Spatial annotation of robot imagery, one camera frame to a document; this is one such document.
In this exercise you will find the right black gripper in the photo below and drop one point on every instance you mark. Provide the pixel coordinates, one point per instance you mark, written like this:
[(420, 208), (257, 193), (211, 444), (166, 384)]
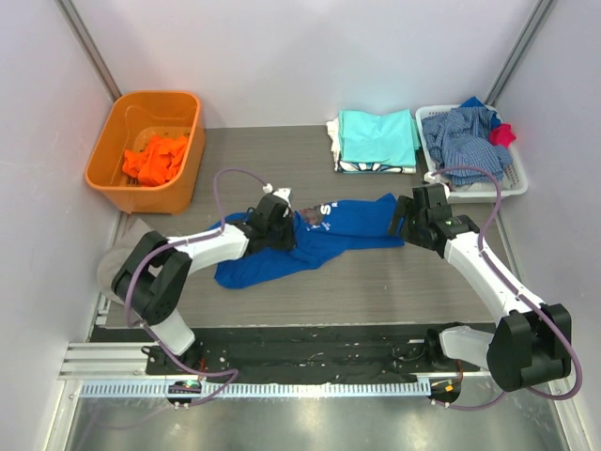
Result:
[(402, 216)]

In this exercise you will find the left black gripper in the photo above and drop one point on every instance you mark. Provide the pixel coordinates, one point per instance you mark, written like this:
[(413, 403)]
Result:
[(287, 229)]

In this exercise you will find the blue t shirt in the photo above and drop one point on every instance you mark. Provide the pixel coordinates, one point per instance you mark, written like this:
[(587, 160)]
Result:
[(322, 233)]

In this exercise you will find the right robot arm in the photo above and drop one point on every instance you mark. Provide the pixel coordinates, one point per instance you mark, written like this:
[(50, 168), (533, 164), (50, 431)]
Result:
[(532, 340)]

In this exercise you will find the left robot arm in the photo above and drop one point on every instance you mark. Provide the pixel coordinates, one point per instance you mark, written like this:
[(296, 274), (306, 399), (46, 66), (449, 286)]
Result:
[(151, 279)]

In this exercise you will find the folded white printed t shirt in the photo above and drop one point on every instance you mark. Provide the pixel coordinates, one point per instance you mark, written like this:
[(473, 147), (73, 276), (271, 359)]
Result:
[(341, 166)]

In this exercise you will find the folded teal t shirt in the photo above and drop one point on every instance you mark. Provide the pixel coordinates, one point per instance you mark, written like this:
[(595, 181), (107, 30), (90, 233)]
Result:
[(390, 139)]

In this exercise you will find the blue checkered shirt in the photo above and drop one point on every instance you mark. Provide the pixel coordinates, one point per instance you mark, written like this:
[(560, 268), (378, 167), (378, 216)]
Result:
[(460, 138)]

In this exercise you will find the white plastic laundry basket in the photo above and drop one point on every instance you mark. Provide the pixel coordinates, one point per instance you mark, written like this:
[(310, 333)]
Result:
[(514, 180)]

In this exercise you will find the orange t shirt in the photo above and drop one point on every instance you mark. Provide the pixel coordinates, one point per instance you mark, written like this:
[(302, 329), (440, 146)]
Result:
[(158, 163)]

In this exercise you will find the red cloth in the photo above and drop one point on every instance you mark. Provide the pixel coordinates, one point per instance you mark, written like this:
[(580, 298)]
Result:
[(502, 135)]

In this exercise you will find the orange plastic tub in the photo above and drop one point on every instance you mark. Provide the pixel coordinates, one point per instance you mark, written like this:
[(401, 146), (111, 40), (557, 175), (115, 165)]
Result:
[(133, 121)]

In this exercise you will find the blue cloth in basket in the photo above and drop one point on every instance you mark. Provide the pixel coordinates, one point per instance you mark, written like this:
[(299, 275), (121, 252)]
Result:
[(475, 102)]

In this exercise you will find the grey cap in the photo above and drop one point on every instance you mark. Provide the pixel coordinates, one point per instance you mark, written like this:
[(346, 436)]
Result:
[(116, 256)]

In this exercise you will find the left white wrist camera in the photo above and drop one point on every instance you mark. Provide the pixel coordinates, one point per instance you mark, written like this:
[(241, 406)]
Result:
[(283, 193)]

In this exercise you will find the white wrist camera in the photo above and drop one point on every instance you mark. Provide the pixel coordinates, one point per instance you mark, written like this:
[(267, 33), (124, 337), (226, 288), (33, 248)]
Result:
[(283, 193), (432, 178)]

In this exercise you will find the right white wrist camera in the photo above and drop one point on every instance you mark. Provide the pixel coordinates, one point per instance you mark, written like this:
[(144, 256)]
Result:
[(432, 178)]

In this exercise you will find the slotted white cable duct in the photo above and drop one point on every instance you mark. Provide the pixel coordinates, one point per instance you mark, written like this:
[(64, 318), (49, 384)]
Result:
[(166, 388)]

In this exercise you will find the right aluminium corner post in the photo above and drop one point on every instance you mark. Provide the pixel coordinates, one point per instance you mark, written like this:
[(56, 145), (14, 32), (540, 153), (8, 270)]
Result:
[(525, 39)]

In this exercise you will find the aluminium corner post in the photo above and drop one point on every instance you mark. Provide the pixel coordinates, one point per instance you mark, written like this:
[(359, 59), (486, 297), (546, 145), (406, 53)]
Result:
[(525, 39), (91, 50)]

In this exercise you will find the left aluminium corner post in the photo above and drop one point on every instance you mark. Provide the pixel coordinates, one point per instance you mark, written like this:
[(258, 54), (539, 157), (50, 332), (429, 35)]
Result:
[(91, 50)]

